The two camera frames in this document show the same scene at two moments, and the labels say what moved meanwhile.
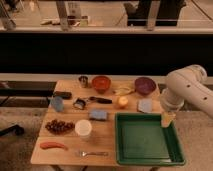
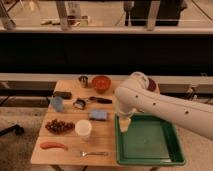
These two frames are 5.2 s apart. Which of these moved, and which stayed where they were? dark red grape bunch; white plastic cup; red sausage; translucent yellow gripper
Moved: translucent yellow gripper
Stayed: white plastic cup; dark red grape bunch; red sausage
